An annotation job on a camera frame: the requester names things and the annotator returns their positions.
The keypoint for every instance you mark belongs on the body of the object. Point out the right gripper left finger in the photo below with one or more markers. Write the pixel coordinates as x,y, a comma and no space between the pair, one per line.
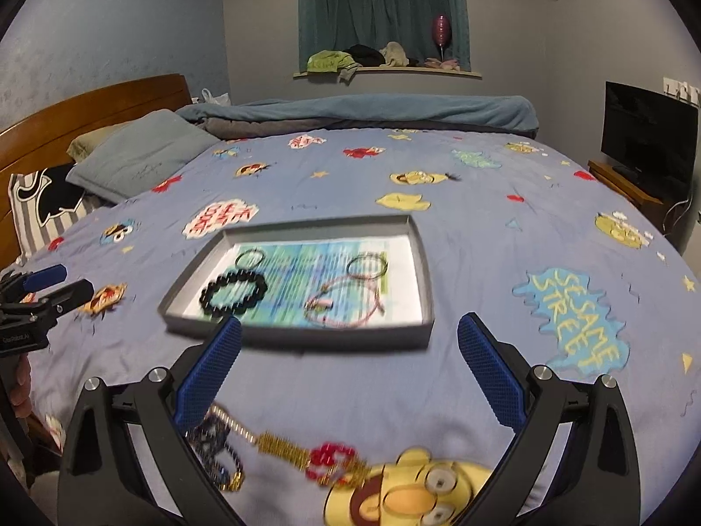
101,481

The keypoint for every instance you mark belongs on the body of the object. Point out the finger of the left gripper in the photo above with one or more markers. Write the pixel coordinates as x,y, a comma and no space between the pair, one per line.
63,300
39,280

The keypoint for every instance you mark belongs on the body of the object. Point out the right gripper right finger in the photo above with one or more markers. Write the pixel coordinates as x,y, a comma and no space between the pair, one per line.
572,459

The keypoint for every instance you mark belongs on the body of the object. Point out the thin silver bangle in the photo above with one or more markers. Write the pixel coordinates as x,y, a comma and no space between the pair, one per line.
367,266
249,259

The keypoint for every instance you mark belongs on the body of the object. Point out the red bead gold charm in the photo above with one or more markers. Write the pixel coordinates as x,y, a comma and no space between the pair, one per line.
328,465

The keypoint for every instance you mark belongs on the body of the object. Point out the person's left hand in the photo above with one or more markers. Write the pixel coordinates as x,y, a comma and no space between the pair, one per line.
21,388

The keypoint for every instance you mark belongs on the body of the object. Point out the black white striped pillow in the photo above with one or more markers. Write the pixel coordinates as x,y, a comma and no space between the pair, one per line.
45,205

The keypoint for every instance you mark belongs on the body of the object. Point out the wooden headboard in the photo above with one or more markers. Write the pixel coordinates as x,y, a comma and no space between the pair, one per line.
42,139

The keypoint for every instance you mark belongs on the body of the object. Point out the olive green pillow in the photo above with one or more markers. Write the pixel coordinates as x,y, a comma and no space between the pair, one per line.
85,144

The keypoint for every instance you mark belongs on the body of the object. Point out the grey blue pillow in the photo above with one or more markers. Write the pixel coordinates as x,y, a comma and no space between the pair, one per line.
140,156

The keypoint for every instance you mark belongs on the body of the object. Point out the grey folded blanket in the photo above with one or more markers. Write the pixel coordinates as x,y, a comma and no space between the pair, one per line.
236,129

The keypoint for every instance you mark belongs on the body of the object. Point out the white plastic bag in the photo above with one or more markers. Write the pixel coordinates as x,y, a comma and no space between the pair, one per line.
211,99

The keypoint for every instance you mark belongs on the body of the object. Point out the wooden tv stand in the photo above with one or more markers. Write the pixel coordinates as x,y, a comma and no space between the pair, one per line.
659,210

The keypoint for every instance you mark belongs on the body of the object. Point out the blue green printed paper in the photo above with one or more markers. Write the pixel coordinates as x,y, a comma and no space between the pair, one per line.
307,285

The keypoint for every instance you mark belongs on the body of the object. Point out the grey shallow cardboard box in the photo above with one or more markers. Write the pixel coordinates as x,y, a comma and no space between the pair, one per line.
229,290

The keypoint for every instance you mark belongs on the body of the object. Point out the black flat television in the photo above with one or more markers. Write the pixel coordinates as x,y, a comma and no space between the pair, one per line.
652,135

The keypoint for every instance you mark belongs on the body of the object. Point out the teal folded blanket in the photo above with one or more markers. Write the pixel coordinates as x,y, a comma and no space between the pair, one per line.
514,114

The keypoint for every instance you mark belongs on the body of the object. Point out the green cloth on sill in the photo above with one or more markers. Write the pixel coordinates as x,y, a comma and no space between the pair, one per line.
330,62

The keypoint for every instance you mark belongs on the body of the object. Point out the wooden window sill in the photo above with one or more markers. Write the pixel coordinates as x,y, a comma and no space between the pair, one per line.
384,69

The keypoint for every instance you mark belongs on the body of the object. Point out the black cloth on sill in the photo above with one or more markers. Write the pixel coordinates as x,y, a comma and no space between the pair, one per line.
365,56

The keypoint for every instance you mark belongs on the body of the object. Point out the teal curtain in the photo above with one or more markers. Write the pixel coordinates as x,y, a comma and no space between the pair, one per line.
339,24

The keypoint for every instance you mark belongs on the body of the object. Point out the beige cloth on sill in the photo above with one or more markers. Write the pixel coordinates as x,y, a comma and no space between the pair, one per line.
394,55

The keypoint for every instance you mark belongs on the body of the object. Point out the pink cloth on sill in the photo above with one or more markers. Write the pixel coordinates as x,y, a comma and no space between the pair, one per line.
444,65

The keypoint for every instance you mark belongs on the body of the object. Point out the pink balloon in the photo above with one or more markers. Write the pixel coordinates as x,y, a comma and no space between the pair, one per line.
441,33

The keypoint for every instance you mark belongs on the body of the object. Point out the white wall hooks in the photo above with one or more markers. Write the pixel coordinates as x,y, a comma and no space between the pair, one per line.
682,91

